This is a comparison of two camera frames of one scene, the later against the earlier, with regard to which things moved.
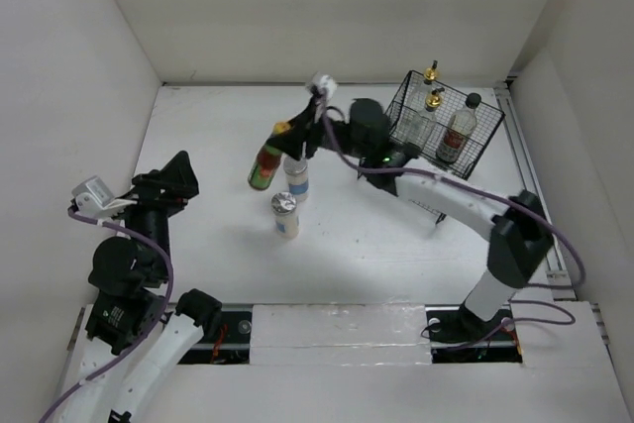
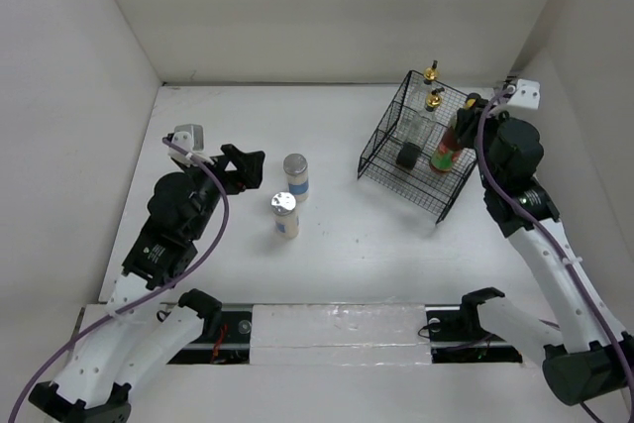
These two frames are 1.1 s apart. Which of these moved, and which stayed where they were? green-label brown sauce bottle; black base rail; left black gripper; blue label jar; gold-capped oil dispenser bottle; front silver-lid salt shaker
Moved: green-label brown sauce bottle; left black gripper
Stayed: black base rail; gold-capped oil dispenser bottle; front silver-lid salt shaker; blue label jar
